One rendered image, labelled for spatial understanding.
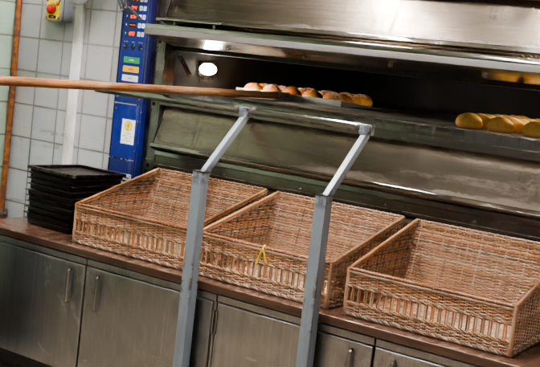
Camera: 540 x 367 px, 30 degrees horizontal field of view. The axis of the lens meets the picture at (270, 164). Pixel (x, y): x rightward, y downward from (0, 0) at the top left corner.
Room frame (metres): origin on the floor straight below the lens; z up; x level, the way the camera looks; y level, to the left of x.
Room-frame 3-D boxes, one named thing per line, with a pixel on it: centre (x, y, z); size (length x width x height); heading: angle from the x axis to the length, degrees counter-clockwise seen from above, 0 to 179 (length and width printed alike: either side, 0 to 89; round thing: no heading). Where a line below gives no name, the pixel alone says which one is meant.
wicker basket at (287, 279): (3.47, -0.13, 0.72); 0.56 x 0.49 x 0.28; 56
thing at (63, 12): (4.49, 1.00, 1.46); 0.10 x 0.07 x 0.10; 56
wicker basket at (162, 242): (3.79, 0.35, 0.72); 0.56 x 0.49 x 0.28; 57
